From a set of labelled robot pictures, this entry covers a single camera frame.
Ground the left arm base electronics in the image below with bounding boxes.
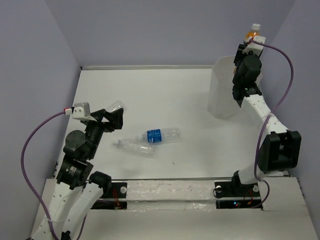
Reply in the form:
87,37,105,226
91,181,128,210

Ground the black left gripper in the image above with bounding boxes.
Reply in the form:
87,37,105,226
85,107,125,158

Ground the aluminium back rail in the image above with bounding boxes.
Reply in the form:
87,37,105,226
80,65,213,71

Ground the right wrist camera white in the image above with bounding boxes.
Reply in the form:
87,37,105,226
242,35,266,56

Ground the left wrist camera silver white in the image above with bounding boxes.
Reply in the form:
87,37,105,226
72,102,91,119

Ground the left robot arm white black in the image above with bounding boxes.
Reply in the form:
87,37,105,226
31,102,124,240

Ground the blue label water bottle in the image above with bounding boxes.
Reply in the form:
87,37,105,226
141,127,181,144

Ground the white octagonal bin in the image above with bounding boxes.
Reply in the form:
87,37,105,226
207,55,266,121

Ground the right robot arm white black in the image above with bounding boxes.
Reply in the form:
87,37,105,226
230,39,302,196

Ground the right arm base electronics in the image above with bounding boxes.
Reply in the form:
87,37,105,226
212,181,262,210

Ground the clear bottle white cap upper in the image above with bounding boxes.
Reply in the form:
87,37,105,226
113,138,156,158

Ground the clear capless bottle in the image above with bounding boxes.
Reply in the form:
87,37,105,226
105,100,126,113

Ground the white front cover board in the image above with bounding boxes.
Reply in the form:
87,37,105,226
45,177,317,240

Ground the orange juice bottle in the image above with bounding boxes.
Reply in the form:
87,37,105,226
244,23,261,44

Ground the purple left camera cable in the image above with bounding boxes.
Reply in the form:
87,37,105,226
20,107,88,240

